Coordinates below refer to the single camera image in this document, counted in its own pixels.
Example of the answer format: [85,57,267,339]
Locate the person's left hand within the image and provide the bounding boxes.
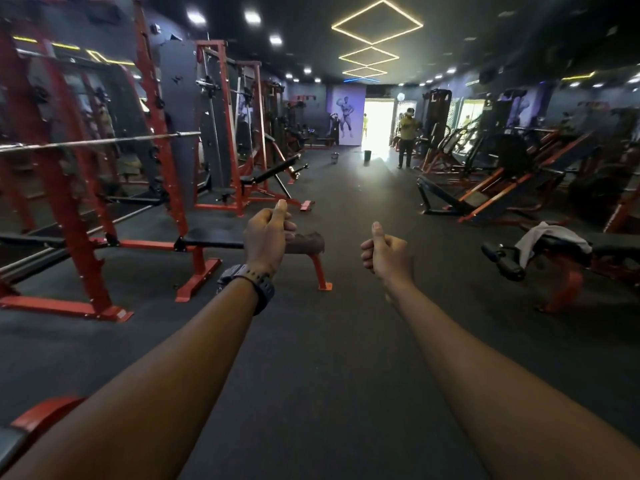
[241,198,298,279]

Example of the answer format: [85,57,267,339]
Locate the person's right hand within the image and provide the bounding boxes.
[359,221,415,293]

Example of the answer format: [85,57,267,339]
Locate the plain white towel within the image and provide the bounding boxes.
[513,221,594,270]

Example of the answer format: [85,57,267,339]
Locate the person's right forearm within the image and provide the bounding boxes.
[383,278,640,480]

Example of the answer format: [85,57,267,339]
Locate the person's left forearm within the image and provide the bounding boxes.
[0,276,262,480]

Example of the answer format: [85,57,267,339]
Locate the black wristwatch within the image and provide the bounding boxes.
[215,263,275,317]

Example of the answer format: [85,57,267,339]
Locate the black flat bench red legs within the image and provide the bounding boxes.
[173,227,335,303]

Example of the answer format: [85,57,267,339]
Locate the black incline bench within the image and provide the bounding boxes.
[239,153,315,214]

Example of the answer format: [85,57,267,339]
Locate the red smith machine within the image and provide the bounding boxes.
[193,39,315,217]

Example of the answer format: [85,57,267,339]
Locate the red black leg press machine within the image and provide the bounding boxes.
[416,89,603,227]

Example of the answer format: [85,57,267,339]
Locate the diamond LED ceiling light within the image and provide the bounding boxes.
[341,65,389,79]
[338,45,401,69]
[331,0,425,46]

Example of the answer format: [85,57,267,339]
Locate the steel barbell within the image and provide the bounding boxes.
[0,130,204,155]

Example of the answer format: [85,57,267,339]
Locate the red power rack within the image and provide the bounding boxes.
[0,0,223,324]

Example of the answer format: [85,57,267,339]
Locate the red black dumbbell rack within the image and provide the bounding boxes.
[0,394,89,476]

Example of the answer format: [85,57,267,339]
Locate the bodybuilder wall poster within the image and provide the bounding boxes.
[325,84,367,147]

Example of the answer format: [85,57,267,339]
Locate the black cable machine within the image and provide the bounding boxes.
[422,88,453,157]

